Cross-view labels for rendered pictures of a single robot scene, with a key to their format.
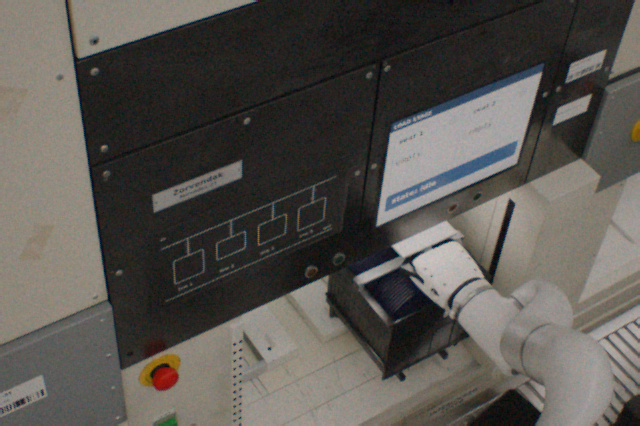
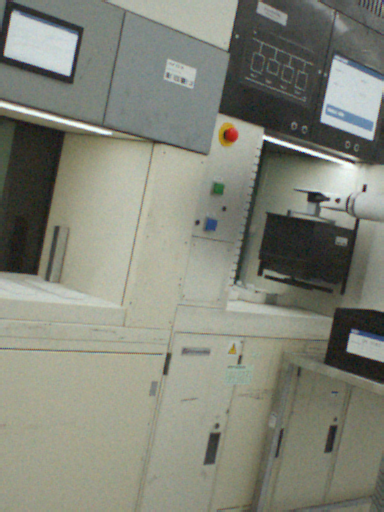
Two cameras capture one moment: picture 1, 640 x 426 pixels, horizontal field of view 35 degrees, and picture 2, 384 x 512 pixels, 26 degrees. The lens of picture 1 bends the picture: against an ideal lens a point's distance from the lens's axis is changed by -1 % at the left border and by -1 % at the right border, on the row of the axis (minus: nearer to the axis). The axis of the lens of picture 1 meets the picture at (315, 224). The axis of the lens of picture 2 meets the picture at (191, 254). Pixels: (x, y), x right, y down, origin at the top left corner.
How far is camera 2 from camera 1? 210 cm
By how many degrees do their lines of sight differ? 45
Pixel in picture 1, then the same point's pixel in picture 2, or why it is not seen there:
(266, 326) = not seen: hidden behind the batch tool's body
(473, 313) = (363, 196)
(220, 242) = (270, 59)
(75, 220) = not seen: outside the picture
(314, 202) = (303, 73)
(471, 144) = (358, 103)
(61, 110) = not seen: outside the picture
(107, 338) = (222, 73)
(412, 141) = (339, 74)
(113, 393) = (211, 122)
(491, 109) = (366, 86)
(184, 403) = (227, 179)
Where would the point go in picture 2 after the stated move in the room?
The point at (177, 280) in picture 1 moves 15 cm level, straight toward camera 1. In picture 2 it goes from (252, 67) to (274, 61)
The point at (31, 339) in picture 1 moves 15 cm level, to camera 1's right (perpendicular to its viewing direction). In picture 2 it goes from (200, 41) to (256, 54)
